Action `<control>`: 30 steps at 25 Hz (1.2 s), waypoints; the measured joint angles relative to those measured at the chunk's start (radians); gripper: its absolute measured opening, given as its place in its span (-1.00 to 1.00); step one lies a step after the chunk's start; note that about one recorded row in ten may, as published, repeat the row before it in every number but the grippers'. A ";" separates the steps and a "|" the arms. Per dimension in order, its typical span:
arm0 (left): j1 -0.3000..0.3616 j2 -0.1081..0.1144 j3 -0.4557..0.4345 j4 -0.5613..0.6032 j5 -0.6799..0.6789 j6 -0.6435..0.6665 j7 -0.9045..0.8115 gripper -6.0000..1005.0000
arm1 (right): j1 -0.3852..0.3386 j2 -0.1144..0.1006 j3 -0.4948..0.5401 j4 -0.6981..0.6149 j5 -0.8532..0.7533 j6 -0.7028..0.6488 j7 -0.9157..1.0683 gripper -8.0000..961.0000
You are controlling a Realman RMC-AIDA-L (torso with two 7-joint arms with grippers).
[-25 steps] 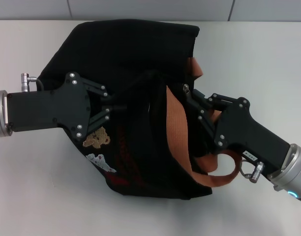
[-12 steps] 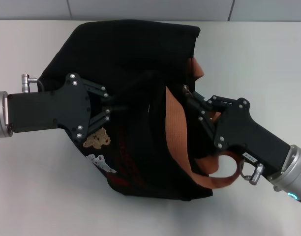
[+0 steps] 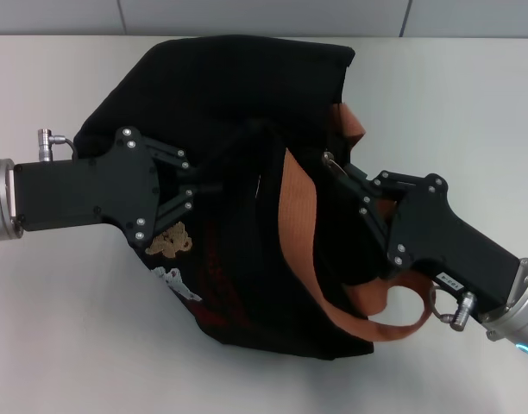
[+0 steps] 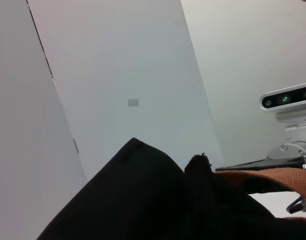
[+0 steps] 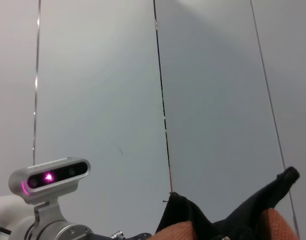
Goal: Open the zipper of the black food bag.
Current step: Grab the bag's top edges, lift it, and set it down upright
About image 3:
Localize left gripper cable plug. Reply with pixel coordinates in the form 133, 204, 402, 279
36, 128, 78, 163

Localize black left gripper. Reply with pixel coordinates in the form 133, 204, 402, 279
13, 126, 224, 251

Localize black food bag orange straps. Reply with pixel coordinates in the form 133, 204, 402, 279
72, 37, 433, 360

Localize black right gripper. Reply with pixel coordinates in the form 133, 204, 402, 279
332, 162, 519, 320

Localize gripper cable plug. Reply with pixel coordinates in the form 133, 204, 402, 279
427, 286, 476, 331
36, 128, 78, 163

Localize silver zipper pull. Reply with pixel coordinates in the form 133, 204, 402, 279
323, 150, 347, 176

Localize right gripper cable plug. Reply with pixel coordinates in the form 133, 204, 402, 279
427, 286, 476, 331

